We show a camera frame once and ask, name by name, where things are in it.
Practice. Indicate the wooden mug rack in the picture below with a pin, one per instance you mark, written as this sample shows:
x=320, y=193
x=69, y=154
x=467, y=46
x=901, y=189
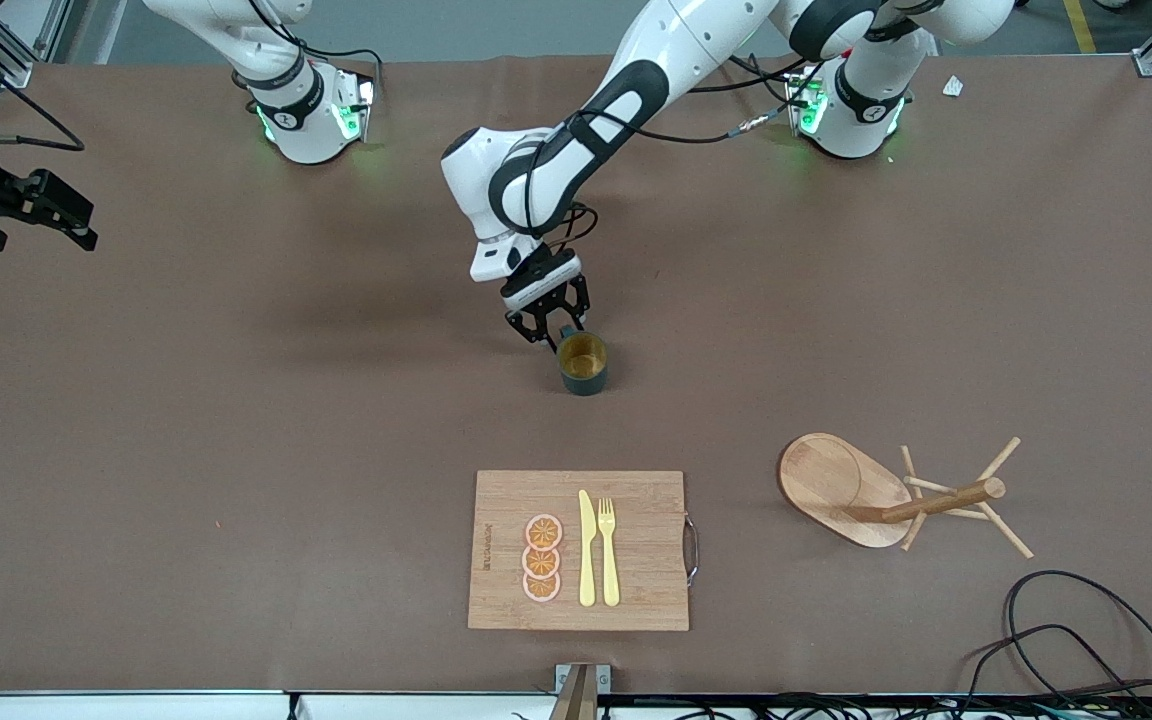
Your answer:
x=826, y=480

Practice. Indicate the dark teal mug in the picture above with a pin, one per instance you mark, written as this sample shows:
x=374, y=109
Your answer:
x=584, y=380

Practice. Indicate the yellow plastic knife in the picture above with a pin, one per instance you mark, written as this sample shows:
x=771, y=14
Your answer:
x=587, y=550

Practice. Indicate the metal camera bracket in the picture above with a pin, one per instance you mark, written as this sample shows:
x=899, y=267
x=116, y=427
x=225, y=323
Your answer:
x=581, y=685

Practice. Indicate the white table edge rail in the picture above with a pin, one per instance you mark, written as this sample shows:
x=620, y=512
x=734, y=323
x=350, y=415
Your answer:
x=136, y=705

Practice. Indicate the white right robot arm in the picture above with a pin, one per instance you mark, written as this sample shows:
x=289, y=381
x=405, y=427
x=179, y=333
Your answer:
x=306, y=110

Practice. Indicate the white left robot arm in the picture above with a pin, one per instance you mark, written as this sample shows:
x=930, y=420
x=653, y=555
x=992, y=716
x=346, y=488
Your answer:
x=676, y=50

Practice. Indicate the orange slice toy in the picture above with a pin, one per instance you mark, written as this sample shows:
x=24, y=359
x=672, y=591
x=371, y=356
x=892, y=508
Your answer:
x=543, y=532

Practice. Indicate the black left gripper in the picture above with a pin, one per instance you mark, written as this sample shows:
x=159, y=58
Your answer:
x=548, y=309

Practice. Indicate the white paper scrap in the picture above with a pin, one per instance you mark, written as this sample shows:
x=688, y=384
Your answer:
x=953, y=86

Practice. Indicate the bamboo cutting board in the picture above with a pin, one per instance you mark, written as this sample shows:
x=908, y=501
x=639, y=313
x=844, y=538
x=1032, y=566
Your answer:
x=636, y=560

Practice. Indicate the yellow plastic fork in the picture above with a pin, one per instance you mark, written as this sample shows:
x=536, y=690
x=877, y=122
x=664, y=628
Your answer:
x=609, y=560

